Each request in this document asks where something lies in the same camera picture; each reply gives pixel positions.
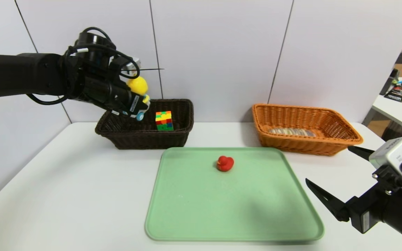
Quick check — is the small red rubber duck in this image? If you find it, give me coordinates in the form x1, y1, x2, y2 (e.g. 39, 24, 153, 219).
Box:
217, 155, 235, 172

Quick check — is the green plastic tray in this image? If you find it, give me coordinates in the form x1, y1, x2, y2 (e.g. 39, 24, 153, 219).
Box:
145, 147, 325, 242

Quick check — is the black upright panel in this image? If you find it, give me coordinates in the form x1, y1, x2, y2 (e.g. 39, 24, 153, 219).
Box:
380, 70, 399, 95

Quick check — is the dark brown wicker basket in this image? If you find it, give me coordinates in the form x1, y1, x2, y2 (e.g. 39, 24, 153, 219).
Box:
95, 99, 195, 150

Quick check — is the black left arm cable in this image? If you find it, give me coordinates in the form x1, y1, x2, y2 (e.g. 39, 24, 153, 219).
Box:
27, 27, 141, 106

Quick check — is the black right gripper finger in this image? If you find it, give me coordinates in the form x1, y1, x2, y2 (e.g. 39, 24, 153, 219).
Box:
305, 178, 350, 222
348, 145, 375, 161

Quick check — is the black printed packet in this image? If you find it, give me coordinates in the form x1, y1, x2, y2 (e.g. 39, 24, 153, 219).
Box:
384, 85, 402, 103

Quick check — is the brown striped bread roll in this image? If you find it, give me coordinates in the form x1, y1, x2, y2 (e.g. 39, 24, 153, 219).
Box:
267, 128, 317, 137

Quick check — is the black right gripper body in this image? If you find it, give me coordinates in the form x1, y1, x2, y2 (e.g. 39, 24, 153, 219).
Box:
345, 163, 402, 244

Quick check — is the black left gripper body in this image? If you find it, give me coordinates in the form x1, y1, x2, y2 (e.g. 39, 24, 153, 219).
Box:
108, 81, 143, 118

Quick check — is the orange wicker basket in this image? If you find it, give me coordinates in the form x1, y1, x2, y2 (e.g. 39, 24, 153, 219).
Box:
252, 103, 363, 156

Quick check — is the multicolour puzzle cube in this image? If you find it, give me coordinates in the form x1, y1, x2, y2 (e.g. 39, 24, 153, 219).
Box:
155, 111, 174, 132

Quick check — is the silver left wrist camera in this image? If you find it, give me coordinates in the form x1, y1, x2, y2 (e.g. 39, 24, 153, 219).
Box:
120, 57, 142, 76

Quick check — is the white side table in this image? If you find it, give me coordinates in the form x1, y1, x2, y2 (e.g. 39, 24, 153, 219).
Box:
361, 77, 402, 137

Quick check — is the yellow duck toy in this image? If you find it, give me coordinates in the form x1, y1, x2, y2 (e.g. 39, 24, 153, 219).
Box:
127, 76, 151, 122

